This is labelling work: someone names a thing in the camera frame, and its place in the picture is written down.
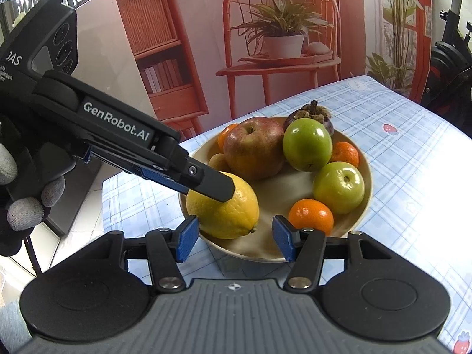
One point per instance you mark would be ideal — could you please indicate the blue plaid tablecloth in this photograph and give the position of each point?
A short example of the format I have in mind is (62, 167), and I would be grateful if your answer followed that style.
(405, 173)

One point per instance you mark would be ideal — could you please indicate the orange tangerine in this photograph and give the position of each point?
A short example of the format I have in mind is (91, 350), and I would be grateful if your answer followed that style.
(346, 155)
(224, 138)
(311, 215)

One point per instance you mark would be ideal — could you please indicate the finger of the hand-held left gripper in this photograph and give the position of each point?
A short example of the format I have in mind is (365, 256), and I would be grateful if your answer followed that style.
(210, 184)
(158, 179)

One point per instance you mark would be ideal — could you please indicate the beige round plate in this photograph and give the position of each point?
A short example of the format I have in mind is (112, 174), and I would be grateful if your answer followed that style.
(280, 191)

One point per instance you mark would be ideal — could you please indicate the dark grey panel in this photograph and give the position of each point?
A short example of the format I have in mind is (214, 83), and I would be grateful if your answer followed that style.
(73, 199)

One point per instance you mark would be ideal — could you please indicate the brown kiwi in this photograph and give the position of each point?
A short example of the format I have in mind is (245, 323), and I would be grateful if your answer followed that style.
(217, 162)

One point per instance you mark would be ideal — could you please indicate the green apple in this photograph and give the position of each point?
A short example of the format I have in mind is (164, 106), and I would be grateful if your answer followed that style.
(308, 145)
(339, 188)

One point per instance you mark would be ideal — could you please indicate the black exercise bike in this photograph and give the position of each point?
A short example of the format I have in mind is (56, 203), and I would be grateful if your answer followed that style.
(450, 66)

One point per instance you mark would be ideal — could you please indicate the person's left hand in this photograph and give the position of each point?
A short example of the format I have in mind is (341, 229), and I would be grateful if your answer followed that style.
(24, 214)

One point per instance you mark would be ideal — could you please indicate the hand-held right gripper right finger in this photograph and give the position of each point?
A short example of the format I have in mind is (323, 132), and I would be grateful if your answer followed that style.
(284, 238)

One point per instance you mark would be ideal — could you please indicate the purple mangosteen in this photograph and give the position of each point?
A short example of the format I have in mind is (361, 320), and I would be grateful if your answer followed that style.
(313, 112)

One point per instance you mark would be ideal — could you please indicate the room scene wall poster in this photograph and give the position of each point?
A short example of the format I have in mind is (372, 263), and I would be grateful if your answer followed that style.
(206, 25)

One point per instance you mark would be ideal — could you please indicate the yellow lemon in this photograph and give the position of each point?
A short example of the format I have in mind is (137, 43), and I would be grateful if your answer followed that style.
(228, 217)

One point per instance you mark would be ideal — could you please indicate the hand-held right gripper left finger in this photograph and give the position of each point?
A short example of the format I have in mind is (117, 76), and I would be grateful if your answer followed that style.
(186, 238)

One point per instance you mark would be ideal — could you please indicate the red apple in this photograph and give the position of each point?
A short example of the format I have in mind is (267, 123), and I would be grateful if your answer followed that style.
(254, 151)

